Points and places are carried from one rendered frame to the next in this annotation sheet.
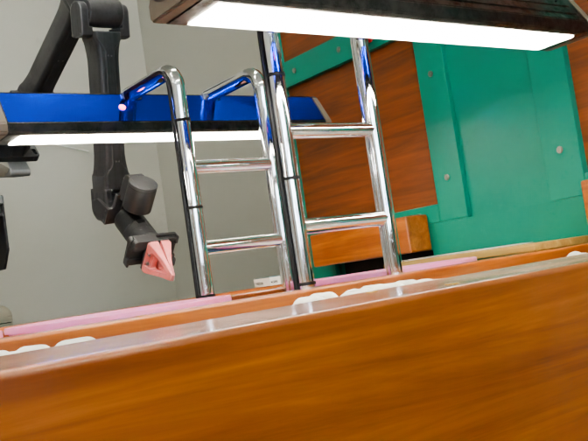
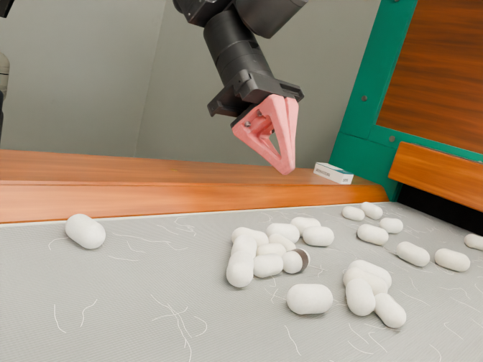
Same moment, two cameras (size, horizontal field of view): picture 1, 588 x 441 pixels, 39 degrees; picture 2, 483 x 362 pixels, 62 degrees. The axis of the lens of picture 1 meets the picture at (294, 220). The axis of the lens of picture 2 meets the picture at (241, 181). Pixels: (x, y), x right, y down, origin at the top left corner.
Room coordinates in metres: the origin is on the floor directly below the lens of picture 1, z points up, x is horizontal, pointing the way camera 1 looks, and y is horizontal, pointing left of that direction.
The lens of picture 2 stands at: (1.13, 0.36, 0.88)
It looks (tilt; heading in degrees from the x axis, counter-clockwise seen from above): 13 degrees down; 349
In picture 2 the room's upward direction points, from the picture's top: 15 degrees clockwise
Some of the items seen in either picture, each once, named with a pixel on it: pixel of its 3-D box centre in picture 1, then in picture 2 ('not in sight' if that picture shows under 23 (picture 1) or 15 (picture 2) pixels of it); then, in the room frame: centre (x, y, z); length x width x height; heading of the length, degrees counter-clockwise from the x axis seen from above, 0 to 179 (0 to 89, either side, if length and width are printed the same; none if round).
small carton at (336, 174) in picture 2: (268, 281); (333, 173); (1.80, 0.07, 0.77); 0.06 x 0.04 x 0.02; 37
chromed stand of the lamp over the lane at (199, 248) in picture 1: (210, 213); not in sight; (1.32, 0.13, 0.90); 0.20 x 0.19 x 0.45; 127
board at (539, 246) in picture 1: (482, 254); not in sight; (1.39, -0.30, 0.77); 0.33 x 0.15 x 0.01; 37
